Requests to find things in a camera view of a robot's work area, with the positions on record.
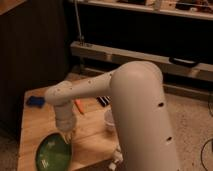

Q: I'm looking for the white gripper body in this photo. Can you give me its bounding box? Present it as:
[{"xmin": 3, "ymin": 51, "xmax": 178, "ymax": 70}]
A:
[{"xmin": 54, "ymin": 103, "xmax": 76, "ymax": 132}]

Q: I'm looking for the green ceramic bowl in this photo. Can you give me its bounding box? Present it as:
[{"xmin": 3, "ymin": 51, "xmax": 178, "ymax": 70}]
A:
[{"xmin": 35, "ymin": 133, "xmax": 72, "ymax": 171}]

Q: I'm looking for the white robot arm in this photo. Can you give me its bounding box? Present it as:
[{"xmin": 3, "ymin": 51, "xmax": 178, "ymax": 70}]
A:
[{"xmin": 45, "ymin": 61, "xmax": 181, "ymax": 171}]

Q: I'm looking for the orange marker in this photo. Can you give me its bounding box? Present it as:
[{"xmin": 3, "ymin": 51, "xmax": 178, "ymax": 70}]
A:
[{"xmin": 74, "ymin": 99, "xmax": 84, "ymax": 115}]

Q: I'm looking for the blue block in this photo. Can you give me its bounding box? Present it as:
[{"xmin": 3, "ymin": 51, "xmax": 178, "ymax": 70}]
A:
[{"xmin": 26, "ymin": 96, "xmax": 45, "ymax": 108}]

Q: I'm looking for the wooden board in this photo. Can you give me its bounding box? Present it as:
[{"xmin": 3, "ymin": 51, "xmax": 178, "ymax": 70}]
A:
[{"xmin": 18, "ymin": 98, "xmax": 117, "ymax": 171}]

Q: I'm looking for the black white striped object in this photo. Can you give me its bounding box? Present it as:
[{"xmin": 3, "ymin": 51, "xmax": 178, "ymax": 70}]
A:
[{"xmin": 97, "ymin": 96, "xmax": 110, "ymax": 107}]

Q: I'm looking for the clear plastic cup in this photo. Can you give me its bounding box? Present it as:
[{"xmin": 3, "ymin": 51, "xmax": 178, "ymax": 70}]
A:
[{"xmin": 104, "ymin": 110, "xmax": 115, "ymax": 132}]

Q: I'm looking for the long metal case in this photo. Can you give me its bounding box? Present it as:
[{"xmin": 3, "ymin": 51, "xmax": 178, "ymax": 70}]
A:
[{"xmin": 70, "ymin": 41, "xmax": 213, "ymax": 82}]

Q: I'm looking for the small white figure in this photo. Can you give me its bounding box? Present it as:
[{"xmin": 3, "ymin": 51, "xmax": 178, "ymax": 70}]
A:
[{"xmin": 108, "ymin": 146, "xmax": 123, "ymax": 171}]

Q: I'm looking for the vertical metal pole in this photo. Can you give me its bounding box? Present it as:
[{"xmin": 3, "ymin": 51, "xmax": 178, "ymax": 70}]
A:
[{"xmin": 74, "ymin": 0, "xmax": 84, "ymax": 45}]

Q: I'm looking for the upper shelf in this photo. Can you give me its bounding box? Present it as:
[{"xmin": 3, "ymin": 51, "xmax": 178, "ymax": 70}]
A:
[{"xmin": 68, "ymin": 0, "xmax": 213, "ymax": 21}]

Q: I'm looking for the black case handle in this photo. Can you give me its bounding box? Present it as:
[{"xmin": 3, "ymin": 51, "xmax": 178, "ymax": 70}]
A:
[{"xmin": 169, "ymin": 57, "xmax": 199, "ymax": 68}]

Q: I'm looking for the black cable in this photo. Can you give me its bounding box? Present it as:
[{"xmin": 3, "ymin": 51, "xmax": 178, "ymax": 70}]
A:
[{"xmin": 200, "ymin": 96, "xmax": 213, "ymax": 171}]

